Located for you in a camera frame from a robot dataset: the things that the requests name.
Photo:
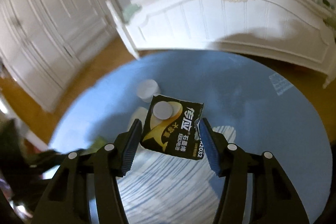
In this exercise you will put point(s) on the green snack wrapper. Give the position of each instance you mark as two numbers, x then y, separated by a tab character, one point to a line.
98	143

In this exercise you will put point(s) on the white shipping mailer bag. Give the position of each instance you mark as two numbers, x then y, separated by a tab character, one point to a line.
164	189

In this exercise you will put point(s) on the white plastic bottle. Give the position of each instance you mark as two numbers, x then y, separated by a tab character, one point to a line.
140	113

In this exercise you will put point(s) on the white wardrobe doors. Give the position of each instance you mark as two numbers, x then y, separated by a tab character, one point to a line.
46	43

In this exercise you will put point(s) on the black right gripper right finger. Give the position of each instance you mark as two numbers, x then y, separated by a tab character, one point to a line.
274	197

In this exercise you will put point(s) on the black battery package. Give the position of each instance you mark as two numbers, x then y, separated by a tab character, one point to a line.
172	127

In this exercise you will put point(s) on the round blue table cloth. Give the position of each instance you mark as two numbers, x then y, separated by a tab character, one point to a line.
265	111

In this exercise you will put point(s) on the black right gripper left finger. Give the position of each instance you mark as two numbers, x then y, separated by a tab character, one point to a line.
65	198

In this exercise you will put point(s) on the white carved bed frame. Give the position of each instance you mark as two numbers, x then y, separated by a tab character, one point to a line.
301	32

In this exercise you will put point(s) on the white paper cup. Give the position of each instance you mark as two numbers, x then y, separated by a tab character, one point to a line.
147	89

